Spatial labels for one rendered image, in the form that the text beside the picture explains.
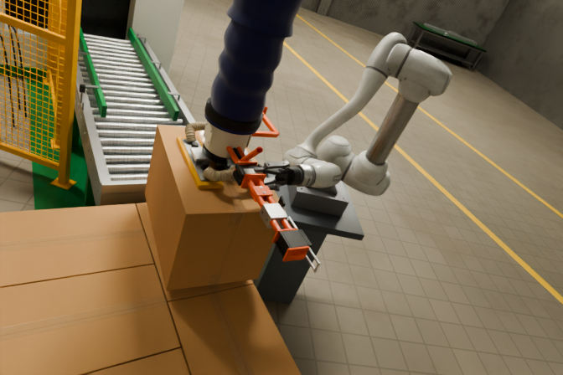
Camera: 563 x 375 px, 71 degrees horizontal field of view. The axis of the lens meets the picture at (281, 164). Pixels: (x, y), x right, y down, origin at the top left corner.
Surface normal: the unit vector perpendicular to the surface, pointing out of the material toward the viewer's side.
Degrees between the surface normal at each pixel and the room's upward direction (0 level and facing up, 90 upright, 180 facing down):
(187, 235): 90
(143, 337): 0
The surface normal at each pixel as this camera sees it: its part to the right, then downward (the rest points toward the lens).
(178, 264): 0.39, 0.58
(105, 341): 0.32, -0.81
